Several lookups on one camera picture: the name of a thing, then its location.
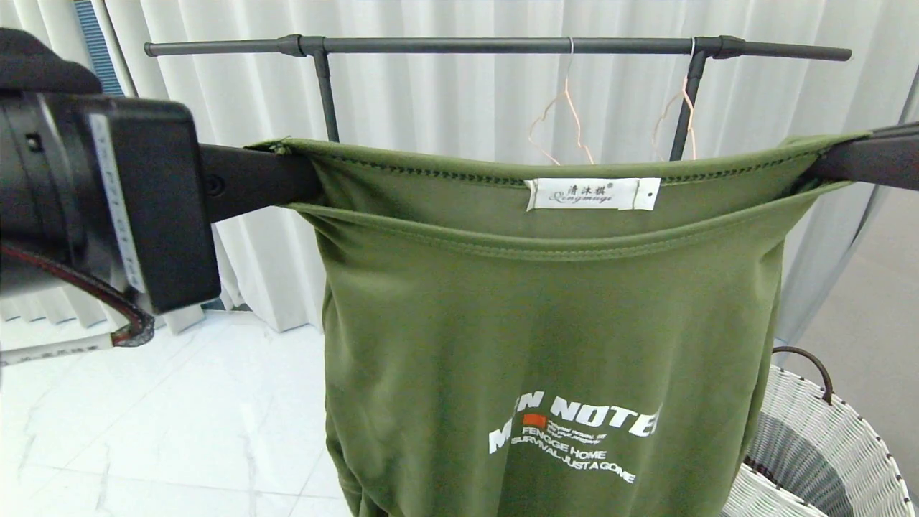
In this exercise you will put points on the green printed sleeveless shirt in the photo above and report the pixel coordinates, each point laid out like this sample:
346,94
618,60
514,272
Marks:
538,323

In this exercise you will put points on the white curtain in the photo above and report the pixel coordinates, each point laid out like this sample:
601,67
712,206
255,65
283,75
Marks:
431,93
29,14

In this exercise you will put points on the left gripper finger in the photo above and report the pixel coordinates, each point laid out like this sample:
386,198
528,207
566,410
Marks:
258,183

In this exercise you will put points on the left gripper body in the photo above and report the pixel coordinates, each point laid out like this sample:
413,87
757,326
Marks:
165,208

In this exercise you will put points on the black clothes rack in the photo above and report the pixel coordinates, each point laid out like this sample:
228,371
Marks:
502,46

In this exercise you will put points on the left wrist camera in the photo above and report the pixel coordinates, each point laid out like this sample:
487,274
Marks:
36,64

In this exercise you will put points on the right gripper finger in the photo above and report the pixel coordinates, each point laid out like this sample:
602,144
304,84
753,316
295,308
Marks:
883,161

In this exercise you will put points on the white laundry basket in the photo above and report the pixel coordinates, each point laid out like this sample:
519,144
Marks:
826,431

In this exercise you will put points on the window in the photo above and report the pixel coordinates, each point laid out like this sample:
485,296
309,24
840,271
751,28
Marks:
97,50

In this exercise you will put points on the pink clothes hanger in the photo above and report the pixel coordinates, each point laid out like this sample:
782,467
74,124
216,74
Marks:
581,126
691,129

